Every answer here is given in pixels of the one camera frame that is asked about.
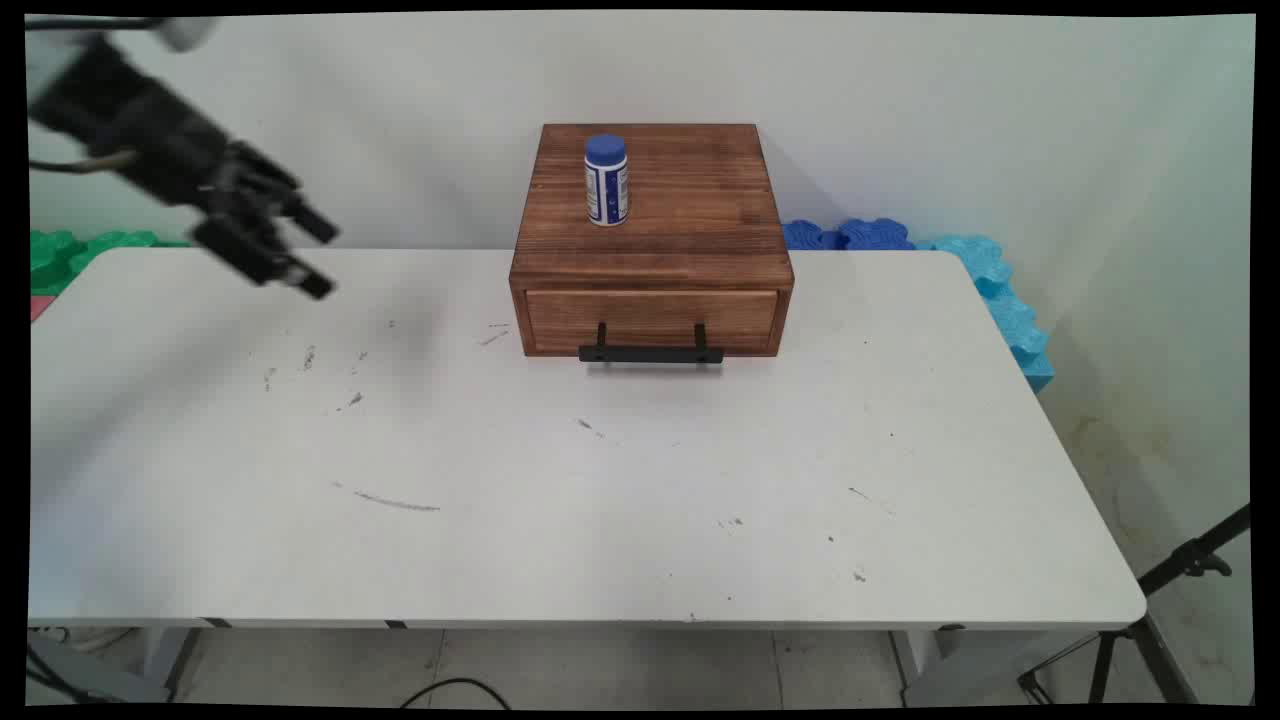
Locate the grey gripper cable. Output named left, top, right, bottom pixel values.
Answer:
left=28, top=148, right=136, bottom=176

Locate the white bottle with blue cap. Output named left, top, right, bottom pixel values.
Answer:
left=584, top=134, right=630, bottom=228

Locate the dark blue foam mat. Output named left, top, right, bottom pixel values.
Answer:
left=781, top=217, right=917, bottom=252

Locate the brown wooden drawer box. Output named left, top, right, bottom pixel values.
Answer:
left=508, top=123, right=796, bottom=359

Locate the white table leg frame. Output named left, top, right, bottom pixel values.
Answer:
left=27, top=625, right=206, bottom=706

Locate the wooden drawer with black handle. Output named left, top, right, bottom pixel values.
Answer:
left=524, top=288, right=780, bottom=365

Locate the black tripod stand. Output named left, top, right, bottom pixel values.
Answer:
left=1017, top=503, right=1253, bottom=706

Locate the light blue foam mat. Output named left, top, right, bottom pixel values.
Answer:
left=915, top=234, right=1056, bottom=394

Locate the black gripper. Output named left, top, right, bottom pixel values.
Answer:
left=28, top=36, right=341, bottom=301

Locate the green foam mat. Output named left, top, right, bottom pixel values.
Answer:
left=30, top=229, right=191, bottom=297

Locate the black floor cable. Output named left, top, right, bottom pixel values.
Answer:
left=400, top=677, right=513, bottom=710

